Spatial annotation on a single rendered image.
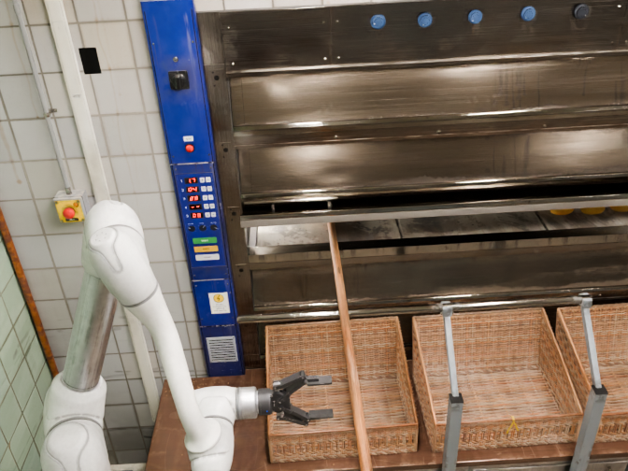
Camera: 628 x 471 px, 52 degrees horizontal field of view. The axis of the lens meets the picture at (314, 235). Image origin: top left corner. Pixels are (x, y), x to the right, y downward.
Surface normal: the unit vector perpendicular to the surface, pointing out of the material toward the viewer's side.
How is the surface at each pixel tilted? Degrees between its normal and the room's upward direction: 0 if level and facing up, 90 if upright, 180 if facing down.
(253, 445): 0
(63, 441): 6
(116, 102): 90
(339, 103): 70
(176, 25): 90
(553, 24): 90
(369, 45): 90
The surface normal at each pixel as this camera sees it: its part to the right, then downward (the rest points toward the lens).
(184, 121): 0.04, 0.54
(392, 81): 0.02, 0.22
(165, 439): -0.04, -0.84
